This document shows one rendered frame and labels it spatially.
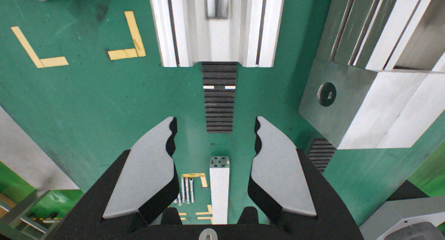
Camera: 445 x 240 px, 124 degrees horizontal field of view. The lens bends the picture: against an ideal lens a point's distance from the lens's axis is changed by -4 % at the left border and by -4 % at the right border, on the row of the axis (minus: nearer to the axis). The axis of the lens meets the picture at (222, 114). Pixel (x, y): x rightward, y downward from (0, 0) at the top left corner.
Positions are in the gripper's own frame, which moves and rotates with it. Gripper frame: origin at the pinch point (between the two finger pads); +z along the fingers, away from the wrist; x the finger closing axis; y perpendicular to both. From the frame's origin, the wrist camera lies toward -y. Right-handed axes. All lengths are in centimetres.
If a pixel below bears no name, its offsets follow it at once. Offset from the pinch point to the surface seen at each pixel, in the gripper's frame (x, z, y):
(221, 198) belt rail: 0.7, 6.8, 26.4
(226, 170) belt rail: 1.7, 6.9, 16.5
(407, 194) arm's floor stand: 67, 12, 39
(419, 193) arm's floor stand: 72, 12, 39
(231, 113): 2.4, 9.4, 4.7
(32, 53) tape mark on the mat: -27.7, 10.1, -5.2
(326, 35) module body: 14.2, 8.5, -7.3
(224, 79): 1.0, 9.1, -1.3
